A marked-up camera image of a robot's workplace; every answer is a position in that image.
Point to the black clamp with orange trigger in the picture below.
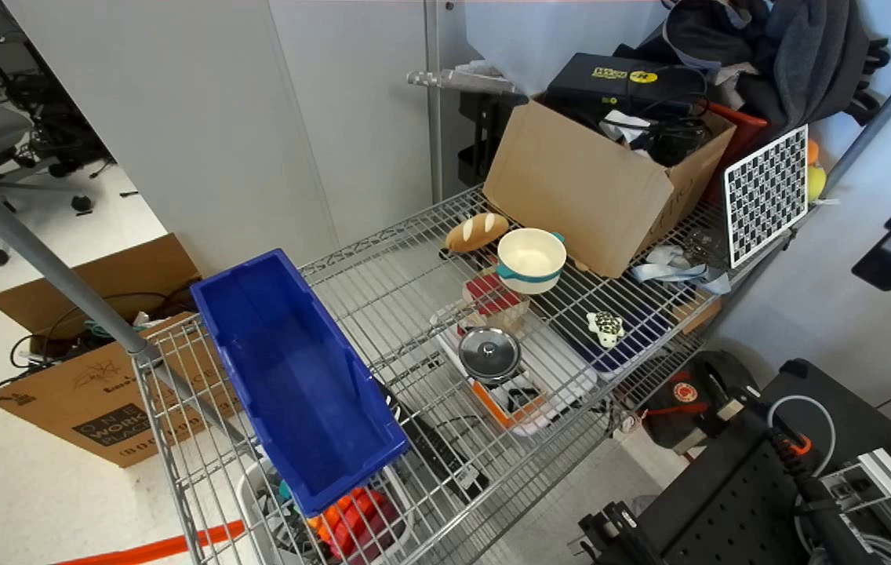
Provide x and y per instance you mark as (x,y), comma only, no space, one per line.
(697,402)

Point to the bread loaf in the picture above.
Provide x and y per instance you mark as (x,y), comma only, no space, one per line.
(473,233)

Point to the open cardboard box with gear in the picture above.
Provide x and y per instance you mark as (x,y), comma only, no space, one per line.
(580,189)

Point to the colourful stacking toy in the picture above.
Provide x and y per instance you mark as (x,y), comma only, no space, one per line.
(354,518)

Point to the yellow ball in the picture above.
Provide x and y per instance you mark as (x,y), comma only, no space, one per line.
(817,183)

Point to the small metal pot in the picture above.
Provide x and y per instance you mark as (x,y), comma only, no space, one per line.
(477,382)

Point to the white bowl with teal rim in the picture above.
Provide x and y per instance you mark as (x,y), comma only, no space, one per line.
(531,258)

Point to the red and white small container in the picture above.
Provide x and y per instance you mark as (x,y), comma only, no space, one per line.
(493,295)

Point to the dark jacket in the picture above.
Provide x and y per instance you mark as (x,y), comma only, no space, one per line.
(780,49)

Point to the small glass jar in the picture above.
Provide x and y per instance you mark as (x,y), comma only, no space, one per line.
(560,378)

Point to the black office chair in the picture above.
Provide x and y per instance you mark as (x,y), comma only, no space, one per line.
(8,115)

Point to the black optical breadboard table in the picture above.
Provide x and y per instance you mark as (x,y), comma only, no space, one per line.
(738,514)

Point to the red box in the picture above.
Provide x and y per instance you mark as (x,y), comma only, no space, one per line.
(745,126)

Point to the white and green small toy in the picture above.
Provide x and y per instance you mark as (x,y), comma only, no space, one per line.
(606,330)

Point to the crumpled clear plastic wrap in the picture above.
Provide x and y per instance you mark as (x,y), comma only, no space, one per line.
(675,269)

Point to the cardboard box on floor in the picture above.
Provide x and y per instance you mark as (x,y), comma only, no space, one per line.
(88,388)

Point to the silver pot lid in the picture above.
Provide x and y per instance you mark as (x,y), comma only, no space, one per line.
(487,353)

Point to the black case with yellow logo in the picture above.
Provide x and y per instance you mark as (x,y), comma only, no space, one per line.
(622,83)

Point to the white perforated panel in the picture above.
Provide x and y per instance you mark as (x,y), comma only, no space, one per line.
(766,192)

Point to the blue plastic bin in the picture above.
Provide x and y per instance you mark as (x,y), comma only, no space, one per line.
(294,382)

